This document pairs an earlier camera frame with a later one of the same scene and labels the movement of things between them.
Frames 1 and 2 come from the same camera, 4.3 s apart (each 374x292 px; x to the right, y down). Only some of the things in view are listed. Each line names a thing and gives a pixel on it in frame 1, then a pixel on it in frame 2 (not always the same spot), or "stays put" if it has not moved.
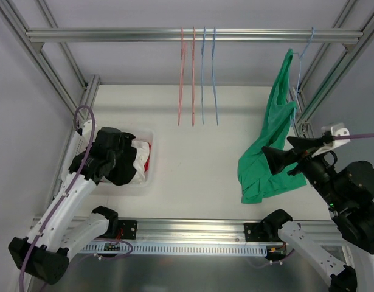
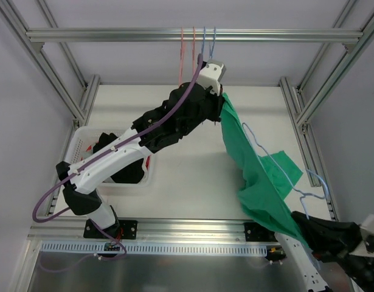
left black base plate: [127, 229] stays put
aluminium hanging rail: [37, 35] stays put
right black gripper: [300, 160] → [318, 225]
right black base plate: [256, 232] stays put
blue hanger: [299, 72] → [301, 193]
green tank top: [257, 179] → [267, 178]
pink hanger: [193, 73] stays put
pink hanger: [183, 52] stays put
